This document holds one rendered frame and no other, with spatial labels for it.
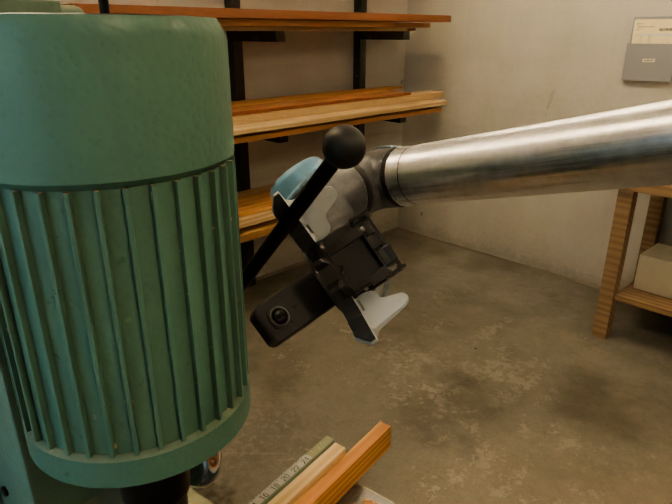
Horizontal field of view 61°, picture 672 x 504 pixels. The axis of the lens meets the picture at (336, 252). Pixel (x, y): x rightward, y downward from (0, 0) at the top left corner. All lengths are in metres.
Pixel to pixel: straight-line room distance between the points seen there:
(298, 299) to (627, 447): 2.09
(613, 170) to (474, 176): 0.17
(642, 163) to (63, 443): 0.56
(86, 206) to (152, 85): 0.08
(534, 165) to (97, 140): 0.49
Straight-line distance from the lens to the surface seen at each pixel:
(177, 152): 0.36
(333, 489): 0.82
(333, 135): 0.44
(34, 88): 0.35
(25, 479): 0.60
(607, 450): 2.53
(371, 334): 0.48
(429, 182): 0.77
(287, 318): 0.59
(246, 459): 2.29
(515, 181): 0.71
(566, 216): 3.87
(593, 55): 3.72
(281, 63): 3.57
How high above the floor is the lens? 1.50
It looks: 21 degrees down
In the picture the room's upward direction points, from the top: straight up
